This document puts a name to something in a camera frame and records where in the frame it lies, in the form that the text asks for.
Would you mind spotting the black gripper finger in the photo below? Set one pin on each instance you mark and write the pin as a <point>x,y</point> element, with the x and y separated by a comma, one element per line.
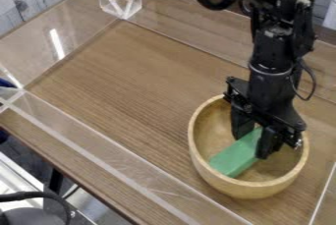
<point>242,120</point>
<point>270,143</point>

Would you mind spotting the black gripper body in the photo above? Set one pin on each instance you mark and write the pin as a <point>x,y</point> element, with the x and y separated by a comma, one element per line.
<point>270,92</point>

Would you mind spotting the brown wooden bowl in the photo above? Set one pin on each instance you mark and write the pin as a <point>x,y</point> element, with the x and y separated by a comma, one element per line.
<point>269,177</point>

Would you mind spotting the green rectangular block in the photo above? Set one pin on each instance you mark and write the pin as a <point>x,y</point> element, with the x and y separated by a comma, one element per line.
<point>238,157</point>

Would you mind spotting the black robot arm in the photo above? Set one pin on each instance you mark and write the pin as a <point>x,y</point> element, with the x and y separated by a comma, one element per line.
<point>282,28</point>

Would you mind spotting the black table leg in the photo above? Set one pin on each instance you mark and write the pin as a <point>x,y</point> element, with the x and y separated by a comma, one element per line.
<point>55,181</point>

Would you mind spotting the blue object at edge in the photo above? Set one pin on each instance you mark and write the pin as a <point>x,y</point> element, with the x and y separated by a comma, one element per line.
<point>6,83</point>

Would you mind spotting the clear acrylic enclosure wall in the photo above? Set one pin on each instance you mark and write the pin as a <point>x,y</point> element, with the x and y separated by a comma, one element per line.
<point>134,84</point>

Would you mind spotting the black metal bracket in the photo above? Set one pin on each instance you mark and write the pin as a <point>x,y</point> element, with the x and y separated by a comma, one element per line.
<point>53,207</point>

